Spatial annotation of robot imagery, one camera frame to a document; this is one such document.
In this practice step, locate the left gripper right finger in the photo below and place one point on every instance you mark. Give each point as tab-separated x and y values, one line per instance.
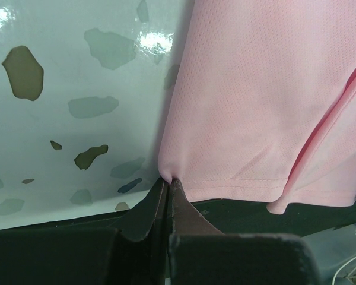
192	251

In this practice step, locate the pink t shirt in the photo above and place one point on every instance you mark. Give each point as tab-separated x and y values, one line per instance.
264	105

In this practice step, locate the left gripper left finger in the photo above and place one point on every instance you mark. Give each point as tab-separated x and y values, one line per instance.
138	254

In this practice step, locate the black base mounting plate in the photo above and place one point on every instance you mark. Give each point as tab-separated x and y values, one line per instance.
228	216

